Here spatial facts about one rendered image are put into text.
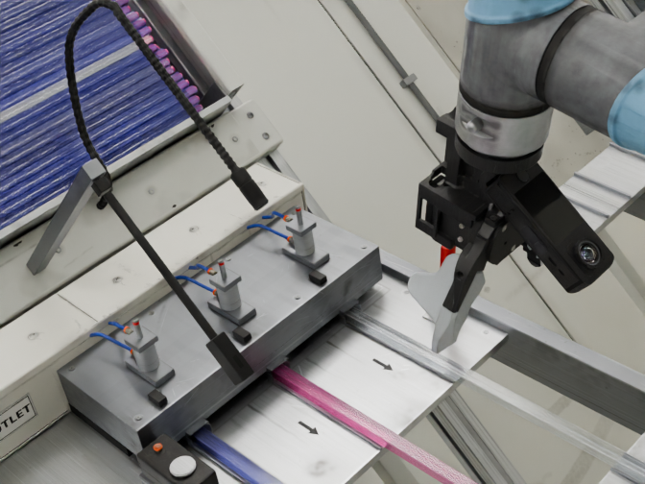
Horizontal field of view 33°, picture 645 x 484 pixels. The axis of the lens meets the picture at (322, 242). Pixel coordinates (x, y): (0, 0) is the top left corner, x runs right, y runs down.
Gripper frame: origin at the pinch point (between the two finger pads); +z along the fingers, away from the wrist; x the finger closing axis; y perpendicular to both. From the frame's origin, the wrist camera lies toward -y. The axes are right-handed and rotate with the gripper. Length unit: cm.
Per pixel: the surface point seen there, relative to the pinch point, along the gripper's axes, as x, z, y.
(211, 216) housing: 2.7, 9.8, 36.5
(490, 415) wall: -109, 178, 58
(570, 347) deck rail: -9.0, 9.3, -4.2
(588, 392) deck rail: -8.0, 12.6, -7.7
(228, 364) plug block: 22.2, -2.4, 11.6
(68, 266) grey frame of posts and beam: 18.5, 10.4, 42.4
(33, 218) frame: 19.7, 4.3, 45.4
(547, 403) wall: -127, 183, 51
